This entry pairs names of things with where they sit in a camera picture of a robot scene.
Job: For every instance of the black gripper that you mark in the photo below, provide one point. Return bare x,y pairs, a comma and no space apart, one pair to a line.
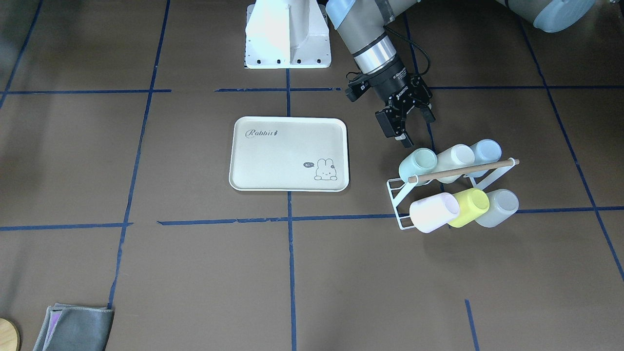
393,81

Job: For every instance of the green cup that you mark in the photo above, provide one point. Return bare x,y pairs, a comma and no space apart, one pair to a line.
421,161

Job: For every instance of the cream rabbit tray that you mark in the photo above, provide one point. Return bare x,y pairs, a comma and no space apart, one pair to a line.
291,154

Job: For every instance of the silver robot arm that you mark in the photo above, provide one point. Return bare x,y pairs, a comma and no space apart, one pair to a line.
363,25

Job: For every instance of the white cup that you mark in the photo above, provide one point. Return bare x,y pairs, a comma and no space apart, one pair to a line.
455,157

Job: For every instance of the light blue cup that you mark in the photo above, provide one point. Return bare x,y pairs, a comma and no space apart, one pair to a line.
486,151

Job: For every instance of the pink cup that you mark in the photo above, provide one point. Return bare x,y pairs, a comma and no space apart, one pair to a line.
430,213

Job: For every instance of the yellow cup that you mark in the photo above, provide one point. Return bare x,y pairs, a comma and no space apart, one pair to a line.
473,203

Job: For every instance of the grey cup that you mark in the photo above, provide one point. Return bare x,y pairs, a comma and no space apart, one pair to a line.
502,204

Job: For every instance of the grey folded cloth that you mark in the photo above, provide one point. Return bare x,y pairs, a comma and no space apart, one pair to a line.
69,327

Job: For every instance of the wooden mug tree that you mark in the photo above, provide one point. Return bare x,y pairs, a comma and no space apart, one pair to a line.
9,336

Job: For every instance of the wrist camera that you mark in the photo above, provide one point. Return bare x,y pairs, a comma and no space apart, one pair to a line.
357,85

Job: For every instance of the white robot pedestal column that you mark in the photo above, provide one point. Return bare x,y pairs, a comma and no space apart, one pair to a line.
287,34

